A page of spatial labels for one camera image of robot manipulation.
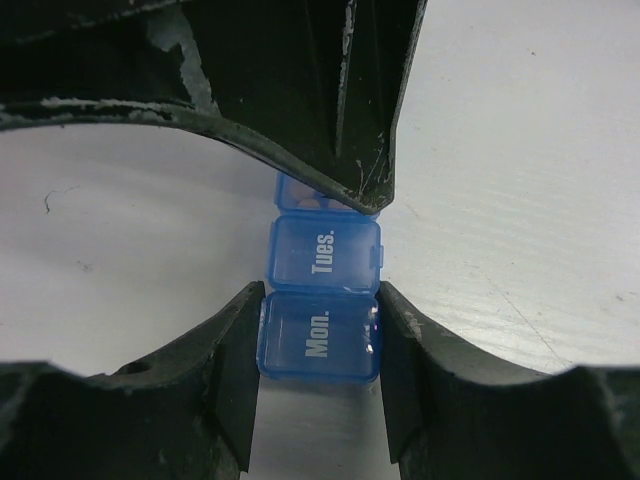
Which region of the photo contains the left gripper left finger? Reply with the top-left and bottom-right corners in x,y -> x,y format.
1,281 -> 265,479

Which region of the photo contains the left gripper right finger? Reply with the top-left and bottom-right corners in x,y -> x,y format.
377,282 -> 639,479

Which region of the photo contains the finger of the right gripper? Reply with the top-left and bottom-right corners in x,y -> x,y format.
1,0 -> 426,214

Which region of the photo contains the blue weekly pill organizer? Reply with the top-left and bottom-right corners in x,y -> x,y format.
256,174 -> 384,383

